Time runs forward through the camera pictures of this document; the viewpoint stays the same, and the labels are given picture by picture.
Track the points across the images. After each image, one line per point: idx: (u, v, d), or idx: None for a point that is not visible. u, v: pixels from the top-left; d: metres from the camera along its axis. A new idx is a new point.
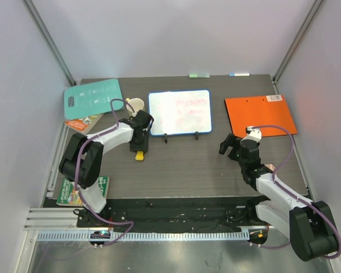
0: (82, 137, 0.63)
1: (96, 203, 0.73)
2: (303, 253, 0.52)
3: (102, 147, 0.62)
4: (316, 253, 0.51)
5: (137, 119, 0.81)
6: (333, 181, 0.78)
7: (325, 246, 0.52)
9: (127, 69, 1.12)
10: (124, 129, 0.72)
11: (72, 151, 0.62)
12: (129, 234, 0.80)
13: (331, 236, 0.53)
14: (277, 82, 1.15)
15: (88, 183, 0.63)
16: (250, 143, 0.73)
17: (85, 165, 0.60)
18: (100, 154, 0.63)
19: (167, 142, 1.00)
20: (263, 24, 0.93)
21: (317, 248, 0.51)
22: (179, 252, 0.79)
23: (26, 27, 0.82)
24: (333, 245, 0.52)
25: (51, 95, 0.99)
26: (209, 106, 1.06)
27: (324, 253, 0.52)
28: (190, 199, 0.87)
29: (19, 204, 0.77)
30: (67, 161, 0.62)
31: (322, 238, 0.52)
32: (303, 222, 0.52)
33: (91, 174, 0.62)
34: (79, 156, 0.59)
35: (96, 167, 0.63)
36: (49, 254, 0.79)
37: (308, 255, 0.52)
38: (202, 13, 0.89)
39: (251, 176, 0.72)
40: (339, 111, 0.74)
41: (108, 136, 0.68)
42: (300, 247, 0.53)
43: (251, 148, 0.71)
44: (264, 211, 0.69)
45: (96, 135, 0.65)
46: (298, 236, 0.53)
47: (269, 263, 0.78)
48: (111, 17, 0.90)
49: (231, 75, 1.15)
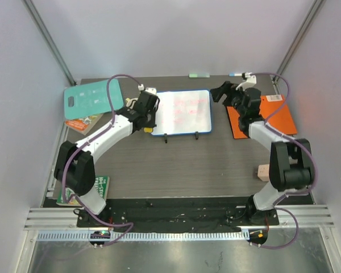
0: (73, 146, 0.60)
1: (94, 205, 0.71)
2: (277, 181, 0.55)
3: (91, 157, 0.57)
4: (288, 180, 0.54)
5: (140, 104, 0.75)
6: (333, 181, 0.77)
7: (301, 178, 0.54)
9: (127, 69, 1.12)
10: (121, 125, 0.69)
11: (63, 160, 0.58)
12: (129, 234, 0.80)
13: (307, 170, 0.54)
14: (277, 82, 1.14)
15: (81, 192, 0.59)
16: (255, 93, 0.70)
17: (76, 174, 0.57)
18: (90, 164, 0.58)
19: (167, 142, 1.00)
20: (263, 24, 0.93)
21: (291, 177, 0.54)
22: (179, 252, 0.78)
23: (26, 26, 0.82)
24: (308, 177, 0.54)
25: (51, 95, 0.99)
26: (209, 106, 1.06)
27: (298, 185, 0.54)
28: (189, 199, 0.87)
29: (19, 203, 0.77)
30: (59, 171, 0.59)
31: (298, 168, 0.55)
32: (283, 152, 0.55)
33: (83, 184, 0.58)
34: (68, 165, 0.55)
35: (88, 176, 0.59)
36: (50, 254, 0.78)
37: (282, 183, 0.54)
38: (202, 13, 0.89)
39: (245, 123, 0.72)
40: (339, 110, 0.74)
41: (100, 140, 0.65)
42: (277, 177, 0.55)
43: (254, 98, 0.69)
44: (260, 198, 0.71)
45: (86, 142, 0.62)
46: (275, 167, 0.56)
47: (270, 263, 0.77)
48: (111, 17, 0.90)
49: (231, 75, 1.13)
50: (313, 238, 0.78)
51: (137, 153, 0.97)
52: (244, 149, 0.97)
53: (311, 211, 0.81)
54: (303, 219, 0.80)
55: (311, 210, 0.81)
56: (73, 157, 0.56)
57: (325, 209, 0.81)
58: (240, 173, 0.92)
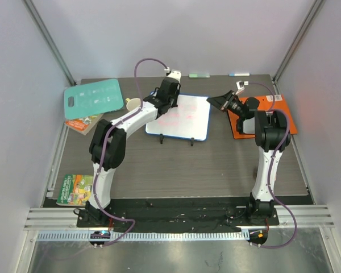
0: (108, 124, 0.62)
1: (104, 197, 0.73)
2: (259, 139, 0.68)
3: (125, 134, 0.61)
4: (267, 136, 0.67)
5: (162, 92, 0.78)
6: (333, 181, 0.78)
7: (277, 136, 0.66)
9: (127, 69, 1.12)
10: (149, 110, 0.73)
11: (98, 136, 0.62)
12: (129, 234, 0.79)
13: (283, 128, 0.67)
14: (277, 82, 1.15)
15: (114, 165, 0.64)
16: (254, 103, 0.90)
17: (111, 149, 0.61)
18: (124, 141, 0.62)
19: (162, 142, 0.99)
20: (262, 23, 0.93)
21: (269, 132, 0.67)
22: (179, 252, 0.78)
23: (26, 27, 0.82)
24: (283, 132, 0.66)
25: (51, 95, 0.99)
26: (208, 113, 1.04)
27: (277, 141, 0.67)
28: (190, 199, 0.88)
29: (20, 203, 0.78)
30: (95, 146, 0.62)
31: (275, 127, 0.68)
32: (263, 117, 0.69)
33: (116, 158, 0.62)
34: (105, 141, 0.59)
35: (122, 151, 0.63)
36: (50, 255, 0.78)
37: (262, 140, 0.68)
38: (202, 13, 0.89)
39: (240, 124, 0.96)
40: (339, 110, 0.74)
41: (132, 120, 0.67)
42: (259, 135, 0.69)
43: (252, 108, 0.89)
44: (256, 186, 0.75)
45: (120, 121, 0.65)
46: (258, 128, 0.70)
47: (269, 263, 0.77)
48: (112, 17, 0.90)
49: (231, 75, 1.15)
50: (313, 238, 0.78)
51: (137, 153, 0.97)
52: (243, 150, 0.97)
53: (311, 211, 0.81)
54: (302, 219, 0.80)
55: (312, 210, 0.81)
56: (108, 133, 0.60)
57: (326, 209, 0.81)
58: (240, 173, 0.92)
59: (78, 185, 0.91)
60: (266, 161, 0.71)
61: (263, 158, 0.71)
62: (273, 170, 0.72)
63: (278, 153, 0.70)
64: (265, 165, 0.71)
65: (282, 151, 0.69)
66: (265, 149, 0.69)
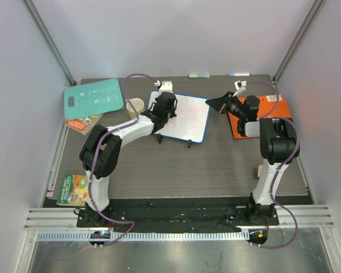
0: (104, 130, 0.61)
1: (101, 199, 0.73)
2: (265, 151, 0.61)
3: (120, 141, 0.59)
4: (275, 149, 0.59)
5: (158, 108, 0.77)
6: (333, 181, 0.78)
7: (286, 148, 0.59)
9: (127, 69, 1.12)
10: (145, 123, 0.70)
11: (93, 141, 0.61)
12: (129, 234, 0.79)
13: (292, 139, 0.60)
14: (277, 82, 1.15)
15: (104, 173, 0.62)
16: (253, 102, 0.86)
17: (103, 156, 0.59)
18: (118, 148, 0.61)
19: (161, 142, 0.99)
20: (262, 23, 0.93)
21: (277, 143, 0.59)
22: (179, 252, 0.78)
23: (26, 27, 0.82)
24: (292, 144, 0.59)
25: (51, 95, 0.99)
26: (207, 115, 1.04)
27: (285, 154, 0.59)
28: (190, 199, 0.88)
29: (20, 203, 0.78)
30: (87, 151, 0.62)
31: (283, 137, 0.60)
32: (269, 125, 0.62)
33: (107, 165, 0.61)
34: (98, 149, 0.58)
35: (115, 159, 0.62)
36: (50, 255, 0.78)
37: (269, 152, 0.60)
38: (202, 13, 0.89)
39: (241, 126, 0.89)
40: (339, 110, 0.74)
41: (128, 130, 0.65)
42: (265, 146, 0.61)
43: (253, 106, 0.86)
44: (257, 190, 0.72)
45: (116, 128, 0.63)
46: (263, 138, 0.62)
47: (269, 263, 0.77)
48: (112, 17, 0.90)
49: (231, 75, 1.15)
50: (313, 238, 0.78)
51: (137, 153, 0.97)
52: (243, 150, 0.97)
53: (311, 211, 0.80)
54: (302, 219, 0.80)
55: (312, 210, 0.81)
56: (102, 141, 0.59)
57: (326, 209, 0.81)
58: (240, 173, 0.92)
59: (78, 185, 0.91)
60: (271, 172, 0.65)
61: (267, 170, 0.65)
62: (277, 180, 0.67)
63: (283, 166, 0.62)
64: (269, 176, 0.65)
65: (288, 164, 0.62)
66: (271, 162, 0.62)
